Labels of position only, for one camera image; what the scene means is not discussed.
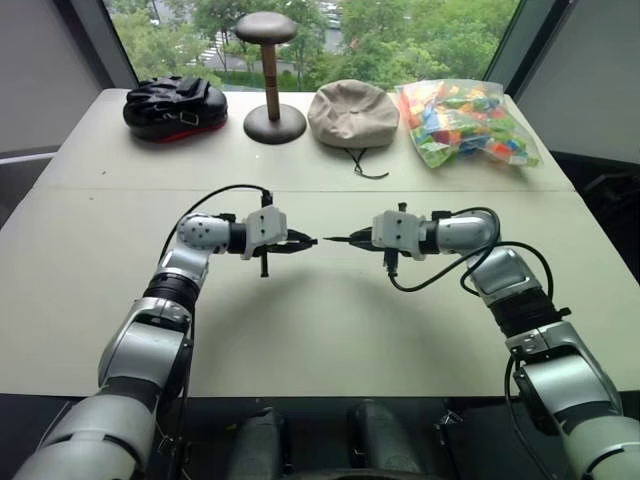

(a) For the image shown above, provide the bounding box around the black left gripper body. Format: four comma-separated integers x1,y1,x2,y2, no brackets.
252,227,292,279

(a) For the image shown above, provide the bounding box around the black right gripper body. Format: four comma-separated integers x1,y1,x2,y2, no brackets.
368,226,399,275

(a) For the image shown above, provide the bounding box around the clear bag of colourful blocks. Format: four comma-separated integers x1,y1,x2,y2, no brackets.
394,78,544,171

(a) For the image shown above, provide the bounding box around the brown wooden hat stand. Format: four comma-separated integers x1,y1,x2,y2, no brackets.
234,10,307,144

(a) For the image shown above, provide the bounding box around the dark rounded shape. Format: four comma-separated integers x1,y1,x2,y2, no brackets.
232,405,289,480
346,399,426,477

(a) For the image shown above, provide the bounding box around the black red boxing pad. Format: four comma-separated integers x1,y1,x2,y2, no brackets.
122,74,230,144

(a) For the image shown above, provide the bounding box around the large glass window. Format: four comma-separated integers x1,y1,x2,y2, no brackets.
102,0,521,94

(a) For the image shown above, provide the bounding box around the black boxy shape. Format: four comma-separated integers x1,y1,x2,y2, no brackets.
433,397,531,480

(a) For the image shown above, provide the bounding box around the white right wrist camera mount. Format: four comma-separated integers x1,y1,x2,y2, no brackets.
372,209,427,261

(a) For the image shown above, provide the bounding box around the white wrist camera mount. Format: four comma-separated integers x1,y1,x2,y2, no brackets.
241,203,290,261
372,209,427,261

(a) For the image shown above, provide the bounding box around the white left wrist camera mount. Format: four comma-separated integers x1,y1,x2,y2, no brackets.
241,203,290,261

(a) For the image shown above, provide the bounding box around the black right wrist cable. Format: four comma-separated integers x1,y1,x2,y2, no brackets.
387,207,556,301

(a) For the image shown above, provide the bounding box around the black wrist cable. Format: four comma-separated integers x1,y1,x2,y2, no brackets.
387,207,556,301
158,184,275,266

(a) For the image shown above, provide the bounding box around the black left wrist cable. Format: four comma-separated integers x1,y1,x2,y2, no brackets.
158,184,275,266

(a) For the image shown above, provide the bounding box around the beige fabric hat with cord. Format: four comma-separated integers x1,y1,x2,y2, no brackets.
307,79,400,180

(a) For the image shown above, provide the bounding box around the black left elbow cable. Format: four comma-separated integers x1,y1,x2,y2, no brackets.
153,319,196,456

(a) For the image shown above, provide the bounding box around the black elbow cable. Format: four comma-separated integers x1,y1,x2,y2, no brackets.
502,349,536,471
153,319,196,456

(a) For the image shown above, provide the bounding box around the black right elbow cable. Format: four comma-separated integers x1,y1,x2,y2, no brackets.
502,349,536,471

